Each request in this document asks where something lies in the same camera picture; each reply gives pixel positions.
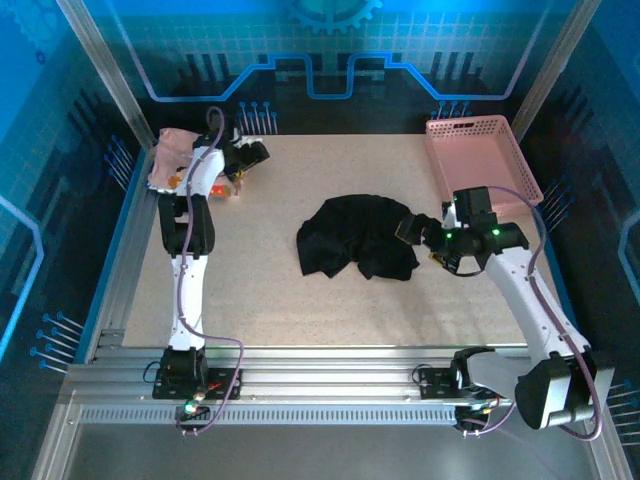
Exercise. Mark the pink t-shirt with pixel print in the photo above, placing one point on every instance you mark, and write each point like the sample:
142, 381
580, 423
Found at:
170, 150

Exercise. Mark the black t-shirt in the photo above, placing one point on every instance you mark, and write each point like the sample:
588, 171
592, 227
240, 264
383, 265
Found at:
350, 235

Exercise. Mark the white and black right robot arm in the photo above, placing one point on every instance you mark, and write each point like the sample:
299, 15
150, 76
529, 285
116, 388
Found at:
540, 310

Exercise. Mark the pink plastic basket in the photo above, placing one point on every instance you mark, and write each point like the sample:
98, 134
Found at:
480, 160

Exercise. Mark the black power connector block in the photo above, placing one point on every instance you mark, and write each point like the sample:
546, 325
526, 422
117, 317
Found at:
200, 414
465, 416

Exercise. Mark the short aluminium side rail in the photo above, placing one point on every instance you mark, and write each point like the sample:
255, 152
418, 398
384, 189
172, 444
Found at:
140, 220

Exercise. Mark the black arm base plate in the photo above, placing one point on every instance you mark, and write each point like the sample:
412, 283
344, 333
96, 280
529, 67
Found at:
432, 382
167, 387

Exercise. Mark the aluminium frame post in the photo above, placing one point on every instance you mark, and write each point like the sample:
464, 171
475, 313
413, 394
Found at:
100, 60
557, 65

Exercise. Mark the long aluminium frame rail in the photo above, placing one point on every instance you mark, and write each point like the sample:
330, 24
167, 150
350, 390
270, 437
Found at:
325, 370

